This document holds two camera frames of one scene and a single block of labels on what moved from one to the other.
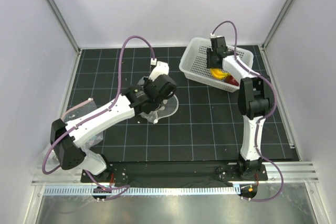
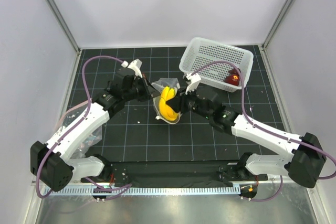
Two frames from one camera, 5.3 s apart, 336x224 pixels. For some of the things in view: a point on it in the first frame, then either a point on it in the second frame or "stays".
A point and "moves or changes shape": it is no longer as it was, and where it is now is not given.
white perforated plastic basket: x=193 y=62 stays
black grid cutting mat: x=208 y=123 stays
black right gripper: x=210 y=64 → x=178 y=103
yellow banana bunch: x=219 y=74 → x=167 y=94
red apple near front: x=230 y=80 stays
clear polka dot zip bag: x=167 y=107 moves or changes shape
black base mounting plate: x=161 y=174 stays
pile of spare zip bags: x=51 y=155 stays
